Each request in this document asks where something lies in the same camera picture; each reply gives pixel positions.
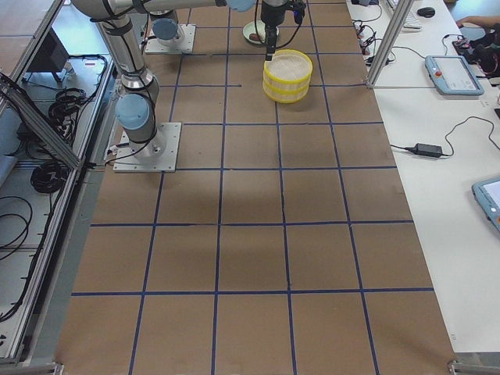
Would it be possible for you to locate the aluminium frame post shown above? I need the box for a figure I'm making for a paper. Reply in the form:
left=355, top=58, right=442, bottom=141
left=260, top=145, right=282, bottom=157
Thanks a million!
left=366, top=0, right=413, bottom=88

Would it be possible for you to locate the black power adapter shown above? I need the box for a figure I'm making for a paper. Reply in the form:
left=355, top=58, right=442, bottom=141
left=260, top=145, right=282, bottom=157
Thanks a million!
left=404, top=143, right=444, bottom=158

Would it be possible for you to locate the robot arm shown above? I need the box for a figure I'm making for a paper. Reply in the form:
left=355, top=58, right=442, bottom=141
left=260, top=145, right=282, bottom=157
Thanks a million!
left=73, top=1, right=254, bottom=160
left=145, top=1, right=294, bottom=61

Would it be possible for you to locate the light green plate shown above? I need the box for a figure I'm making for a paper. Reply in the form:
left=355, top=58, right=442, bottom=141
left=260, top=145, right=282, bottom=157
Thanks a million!
left=242, top=20, right=265, bottom=45

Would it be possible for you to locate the yellow steamer layer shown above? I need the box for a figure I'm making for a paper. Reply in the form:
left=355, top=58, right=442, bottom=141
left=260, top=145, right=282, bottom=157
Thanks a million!
left=263, top=49, right=313, bottom=91
left=262, top=81, right=309, bottom=104

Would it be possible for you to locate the brown steamed bun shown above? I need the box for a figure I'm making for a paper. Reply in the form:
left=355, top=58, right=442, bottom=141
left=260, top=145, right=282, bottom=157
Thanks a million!
left=249, top=33, right=261, bottom=41

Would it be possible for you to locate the blue teach pendant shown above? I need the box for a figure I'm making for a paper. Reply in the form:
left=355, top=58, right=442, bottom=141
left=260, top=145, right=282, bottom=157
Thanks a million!
left=471, top=177, right=499, bottom=230
left=424, top=55, right=484, bottom=96

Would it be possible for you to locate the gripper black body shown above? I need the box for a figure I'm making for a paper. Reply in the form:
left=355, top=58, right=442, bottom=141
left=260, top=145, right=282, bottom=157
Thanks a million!
left=260, top=0, right=288, bottom=27

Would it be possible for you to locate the black computer mouse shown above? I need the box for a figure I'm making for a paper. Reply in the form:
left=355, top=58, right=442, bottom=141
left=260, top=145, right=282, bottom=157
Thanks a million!
left=416, top=6, right=436, bottom=18

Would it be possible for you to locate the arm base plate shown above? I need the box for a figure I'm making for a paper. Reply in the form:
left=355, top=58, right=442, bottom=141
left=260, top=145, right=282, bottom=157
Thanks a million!
left=112, top=123, right=182, bottom=173
left=145, top=24, right=196, bottom=55

